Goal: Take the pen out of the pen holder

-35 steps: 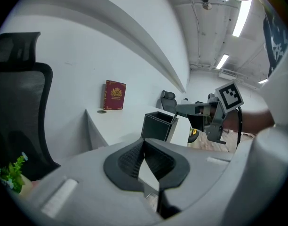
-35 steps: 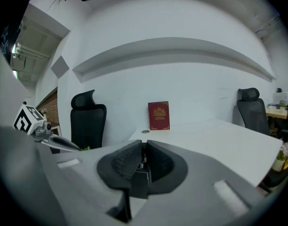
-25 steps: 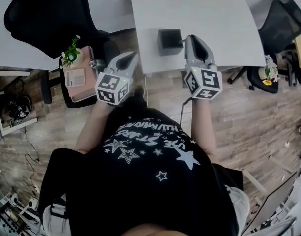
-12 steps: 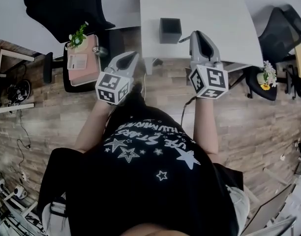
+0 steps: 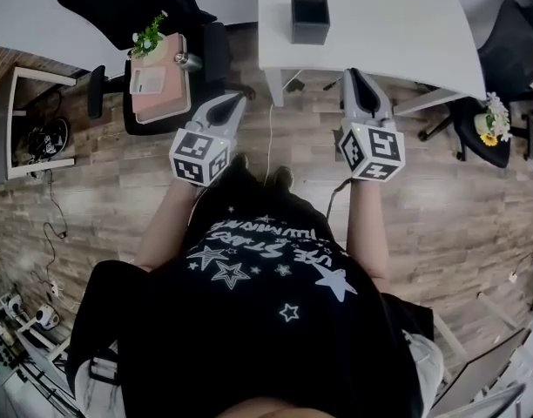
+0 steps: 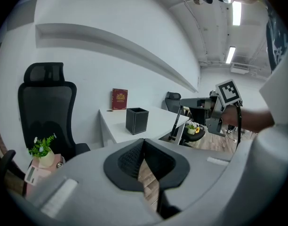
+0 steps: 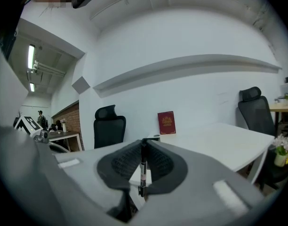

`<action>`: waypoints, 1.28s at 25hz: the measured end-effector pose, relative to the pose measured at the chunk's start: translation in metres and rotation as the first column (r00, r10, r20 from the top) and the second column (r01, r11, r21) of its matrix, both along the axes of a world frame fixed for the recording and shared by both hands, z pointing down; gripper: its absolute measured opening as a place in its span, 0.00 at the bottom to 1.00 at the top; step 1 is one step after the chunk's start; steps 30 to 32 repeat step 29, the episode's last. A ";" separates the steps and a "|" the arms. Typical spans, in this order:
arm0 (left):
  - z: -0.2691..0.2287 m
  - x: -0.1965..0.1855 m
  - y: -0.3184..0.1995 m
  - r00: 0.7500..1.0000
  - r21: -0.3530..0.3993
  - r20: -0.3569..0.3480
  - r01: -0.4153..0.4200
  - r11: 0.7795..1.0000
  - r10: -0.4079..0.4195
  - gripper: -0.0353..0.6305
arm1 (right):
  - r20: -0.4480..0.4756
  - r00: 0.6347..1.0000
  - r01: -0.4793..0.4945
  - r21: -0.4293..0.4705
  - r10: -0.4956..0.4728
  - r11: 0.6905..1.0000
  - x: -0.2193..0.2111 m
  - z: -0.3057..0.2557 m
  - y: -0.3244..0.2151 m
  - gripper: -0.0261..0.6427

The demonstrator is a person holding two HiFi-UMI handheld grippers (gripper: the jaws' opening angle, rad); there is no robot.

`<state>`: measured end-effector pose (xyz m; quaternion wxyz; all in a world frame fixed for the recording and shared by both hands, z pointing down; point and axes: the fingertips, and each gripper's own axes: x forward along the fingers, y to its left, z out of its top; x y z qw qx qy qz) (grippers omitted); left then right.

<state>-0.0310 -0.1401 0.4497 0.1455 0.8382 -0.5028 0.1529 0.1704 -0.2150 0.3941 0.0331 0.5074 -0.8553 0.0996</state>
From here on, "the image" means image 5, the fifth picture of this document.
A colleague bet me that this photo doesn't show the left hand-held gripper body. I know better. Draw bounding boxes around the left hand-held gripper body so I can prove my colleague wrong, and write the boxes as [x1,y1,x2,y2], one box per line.
[168,121,236,188]

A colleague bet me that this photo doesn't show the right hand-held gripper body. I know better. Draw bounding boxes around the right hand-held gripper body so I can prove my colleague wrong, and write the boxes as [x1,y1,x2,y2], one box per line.
[337,114,407,184]

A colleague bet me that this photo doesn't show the black square box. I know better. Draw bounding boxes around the black square box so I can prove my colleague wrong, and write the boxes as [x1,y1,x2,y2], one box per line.
[290,0,332,46]

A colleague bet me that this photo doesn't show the person's left forearm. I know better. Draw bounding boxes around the person's left forearm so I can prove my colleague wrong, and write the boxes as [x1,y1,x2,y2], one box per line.
[134,178,199,273]

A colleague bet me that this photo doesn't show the person's right forearm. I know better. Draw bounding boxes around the person's right forearm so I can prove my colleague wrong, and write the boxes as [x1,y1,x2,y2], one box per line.
[346,179,390,280]

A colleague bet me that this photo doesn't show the pink tray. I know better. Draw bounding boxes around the pink tray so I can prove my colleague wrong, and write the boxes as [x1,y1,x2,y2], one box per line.
[128,32,192,126]

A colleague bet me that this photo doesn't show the person's left black shoe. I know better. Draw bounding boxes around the person's left black shoe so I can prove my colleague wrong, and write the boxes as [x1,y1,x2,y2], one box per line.
[228,153,251,174]

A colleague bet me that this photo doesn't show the person's black shoe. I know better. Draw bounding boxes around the person's black shoe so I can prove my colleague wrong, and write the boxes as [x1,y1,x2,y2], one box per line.
[228,153,251,174]
[272,165,295,190]

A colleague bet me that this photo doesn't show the silver metal cup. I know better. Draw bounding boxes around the silver metal cup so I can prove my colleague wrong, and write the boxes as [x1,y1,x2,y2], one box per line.
[174,51,204,73]

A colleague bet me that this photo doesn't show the person's black trousers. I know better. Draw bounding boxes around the person's black trousers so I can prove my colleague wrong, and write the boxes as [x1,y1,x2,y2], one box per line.
[200,163,335,246]

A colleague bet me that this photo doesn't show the person's right black shoe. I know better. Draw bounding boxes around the person's right black shoe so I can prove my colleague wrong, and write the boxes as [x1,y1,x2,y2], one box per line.
[272,165,295,190]

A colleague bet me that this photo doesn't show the white desk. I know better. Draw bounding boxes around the white desk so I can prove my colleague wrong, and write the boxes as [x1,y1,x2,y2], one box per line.
[257,0,488,118]

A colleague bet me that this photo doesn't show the small green potted plant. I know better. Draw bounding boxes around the small green potted plant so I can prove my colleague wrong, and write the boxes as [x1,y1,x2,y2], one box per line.
[130,10,169,60]

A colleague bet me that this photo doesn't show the sunflower flower pot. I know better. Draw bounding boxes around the sunflower flower pot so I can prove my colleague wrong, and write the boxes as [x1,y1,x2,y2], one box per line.
[473,91,514,148]

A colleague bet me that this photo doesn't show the black mesh office chair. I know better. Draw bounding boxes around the black mesh office chair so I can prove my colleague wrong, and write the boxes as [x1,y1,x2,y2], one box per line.
[50,0,258,138]

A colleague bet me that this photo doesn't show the black round printed bag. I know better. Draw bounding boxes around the black round printed bag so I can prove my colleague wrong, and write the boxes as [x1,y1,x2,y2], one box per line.
[25,117,71,164]

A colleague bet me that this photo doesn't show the person's black star-print shirt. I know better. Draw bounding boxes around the person's black star-print shirt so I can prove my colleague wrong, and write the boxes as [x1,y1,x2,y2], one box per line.
[65,205,436,418]

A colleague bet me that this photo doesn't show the white curved table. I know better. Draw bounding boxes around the white curved table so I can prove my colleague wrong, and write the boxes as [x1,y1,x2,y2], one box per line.
[0,0,135,81]

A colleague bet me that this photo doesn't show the white floor cable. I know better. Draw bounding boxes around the white floor cable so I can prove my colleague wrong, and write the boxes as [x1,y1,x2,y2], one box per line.
[262,69,303,187]

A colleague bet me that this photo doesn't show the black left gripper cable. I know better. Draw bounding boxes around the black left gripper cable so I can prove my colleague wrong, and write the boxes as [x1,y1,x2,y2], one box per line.
[186,184,211,230]

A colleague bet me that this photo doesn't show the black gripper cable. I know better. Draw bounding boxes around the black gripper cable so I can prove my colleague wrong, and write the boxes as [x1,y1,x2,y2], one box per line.
[324,178,353,222]
[186,184,211,230]

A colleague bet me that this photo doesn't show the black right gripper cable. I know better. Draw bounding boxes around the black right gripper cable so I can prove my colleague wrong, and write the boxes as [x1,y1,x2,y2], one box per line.
[324,178,353,222]

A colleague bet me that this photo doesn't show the white open shelf frame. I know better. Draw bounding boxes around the white open shelf frame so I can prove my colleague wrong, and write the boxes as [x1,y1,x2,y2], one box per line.
[0,64,78,186]

